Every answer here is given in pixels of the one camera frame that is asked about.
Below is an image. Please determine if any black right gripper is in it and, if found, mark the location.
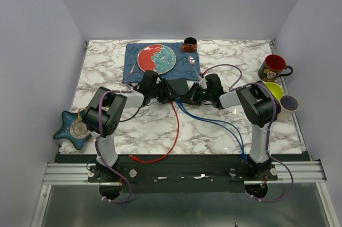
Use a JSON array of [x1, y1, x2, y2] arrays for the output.
[[178, 82, 213, 106]]

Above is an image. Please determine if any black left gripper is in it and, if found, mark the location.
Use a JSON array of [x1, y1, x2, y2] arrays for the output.
[[149, 78, 179, 104]]

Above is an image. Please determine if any black network switch box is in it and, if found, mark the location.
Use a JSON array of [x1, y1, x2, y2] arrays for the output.
[[164, 78, 189, 98]]

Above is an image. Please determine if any black ethernet cable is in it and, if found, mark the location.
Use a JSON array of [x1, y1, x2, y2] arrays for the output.
[[119, 101, 150, 123]]

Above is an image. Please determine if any red ethernet cable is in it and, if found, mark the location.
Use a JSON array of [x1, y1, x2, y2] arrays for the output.
[[129, 100, 180, 164]]

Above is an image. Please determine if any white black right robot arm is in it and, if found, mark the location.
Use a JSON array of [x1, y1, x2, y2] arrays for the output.
[[176, 74, 281, 180]]

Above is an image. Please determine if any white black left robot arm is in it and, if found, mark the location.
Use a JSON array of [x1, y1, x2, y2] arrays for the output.
[[81, 71, 172, 182]]

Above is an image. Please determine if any silver fork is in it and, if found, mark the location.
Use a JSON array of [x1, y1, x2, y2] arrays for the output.
[[129, 60, 137, 74]]

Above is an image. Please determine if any red and teal plate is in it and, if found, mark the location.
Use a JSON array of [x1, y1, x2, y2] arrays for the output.
[[137, 44, 177, 74]]

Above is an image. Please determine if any silver spoon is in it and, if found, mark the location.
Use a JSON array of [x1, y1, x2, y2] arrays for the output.
[[188, 56, 201, 80]]

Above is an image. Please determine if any small brown mug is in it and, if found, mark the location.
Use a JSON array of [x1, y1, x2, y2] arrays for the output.
[[181, 37, 197, 52]]

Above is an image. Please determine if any black mug red inside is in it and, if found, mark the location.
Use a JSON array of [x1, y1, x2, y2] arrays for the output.
[[258, 54, 293, 82]]

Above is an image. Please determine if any lime green bowl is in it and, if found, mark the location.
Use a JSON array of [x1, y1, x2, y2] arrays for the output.
[[265, 82, 284, 100]]

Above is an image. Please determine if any blue star-shaped dish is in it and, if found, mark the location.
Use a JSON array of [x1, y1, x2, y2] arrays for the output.
[[53, 108, 90, 150]]

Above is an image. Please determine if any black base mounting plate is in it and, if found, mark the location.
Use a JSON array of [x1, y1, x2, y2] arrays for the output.
[[88, 154, 278, 194]]

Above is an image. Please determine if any lavender cup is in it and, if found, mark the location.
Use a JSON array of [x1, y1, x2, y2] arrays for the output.
[[277, 95, 299, 121]]

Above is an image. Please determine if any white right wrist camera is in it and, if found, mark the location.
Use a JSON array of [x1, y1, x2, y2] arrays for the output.
[[199, 78, 207, 89]]

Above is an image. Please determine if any aluminium extrusion rail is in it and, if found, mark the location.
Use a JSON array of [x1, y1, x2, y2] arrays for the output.
[[44, 161, 93, 185]]

